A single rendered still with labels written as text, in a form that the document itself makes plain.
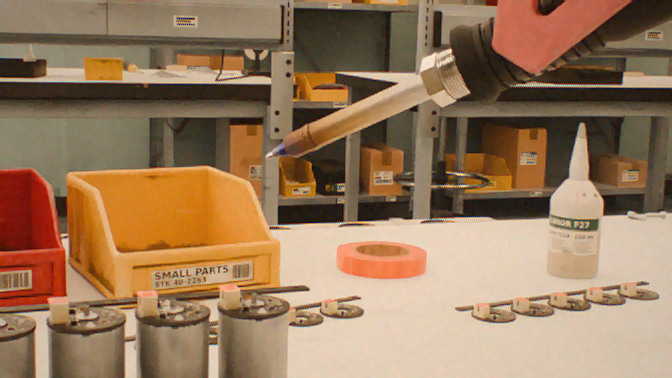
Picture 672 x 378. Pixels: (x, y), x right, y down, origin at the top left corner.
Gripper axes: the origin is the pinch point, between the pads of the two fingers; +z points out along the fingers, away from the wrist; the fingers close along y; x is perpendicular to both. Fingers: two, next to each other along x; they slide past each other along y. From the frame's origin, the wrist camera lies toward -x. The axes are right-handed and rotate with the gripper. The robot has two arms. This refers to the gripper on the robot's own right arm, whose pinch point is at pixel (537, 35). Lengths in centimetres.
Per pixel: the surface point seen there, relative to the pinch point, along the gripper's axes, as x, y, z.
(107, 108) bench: -121, -182, 92
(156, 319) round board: -5.3, 2.5, 13.6
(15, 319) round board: -8.6, 4.8, 15.3
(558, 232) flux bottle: 1.5, -34.9, 13.7
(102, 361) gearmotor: -5.7, 4.0, 15.1
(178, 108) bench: -109, -194, 86
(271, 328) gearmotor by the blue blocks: -2.5, 0.1, 12.7
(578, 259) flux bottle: 3.5, -34.8, 14.5
